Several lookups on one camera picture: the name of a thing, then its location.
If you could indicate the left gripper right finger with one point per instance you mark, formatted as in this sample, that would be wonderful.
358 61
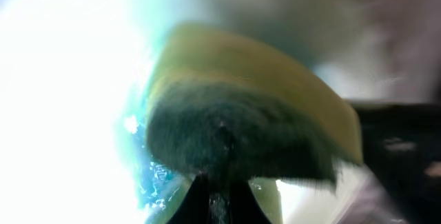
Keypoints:
244 208

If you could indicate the green and yellow sponge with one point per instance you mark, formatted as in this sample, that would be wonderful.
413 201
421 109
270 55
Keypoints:
226 109

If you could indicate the white plate top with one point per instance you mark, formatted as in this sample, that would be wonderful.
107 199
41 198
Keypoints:
74 76

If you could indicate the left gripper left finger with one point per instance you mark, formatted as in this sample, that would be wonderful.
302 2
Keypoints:
194 209

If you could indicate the dark brown serving tray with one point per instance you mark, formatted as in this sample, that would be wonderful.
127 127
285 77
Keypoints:
384 55

